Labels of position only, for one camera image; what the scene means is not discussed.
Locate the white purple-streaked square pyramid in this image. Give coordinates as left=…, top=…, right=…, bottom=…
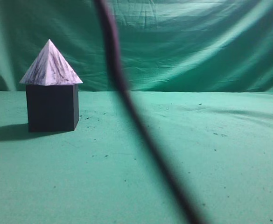
left=19, top=39, right=82, bottom=86

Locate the dark purple cube block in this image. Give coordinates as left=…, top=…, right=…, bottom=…
left=26, top=84, right=79, bottom=132

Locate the green cloth backdrop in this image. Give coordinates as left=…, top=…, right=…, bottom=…
left=0, top=0, right=273, bottom=92

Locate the green table cloth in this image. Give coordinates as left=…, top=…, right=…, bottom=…
left=0, top=91, right=273, bottom=224

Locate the blurry dark cable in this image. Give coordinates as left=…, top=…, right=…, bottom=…
left=93, top=0, right=209, bottom=224

